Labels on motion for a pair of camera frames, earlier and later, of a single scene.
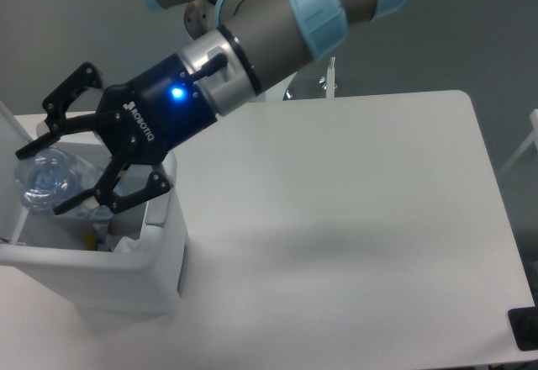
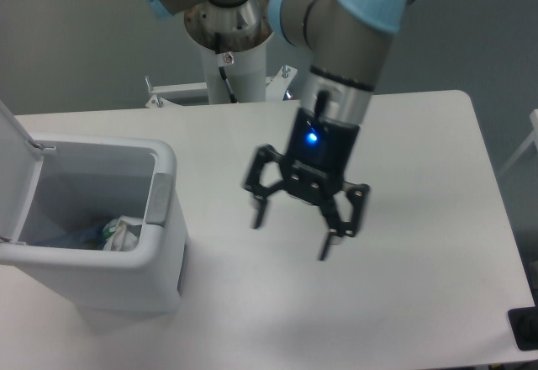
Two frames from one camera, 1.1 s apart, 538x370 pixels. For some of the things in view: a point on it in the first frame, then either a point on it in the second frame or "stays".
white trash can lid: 13,140 stays
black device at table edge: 524,324 stays
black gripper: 154,114 to 319,160
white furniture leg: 533,139 stays
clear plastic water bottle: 52,176 to 92,235
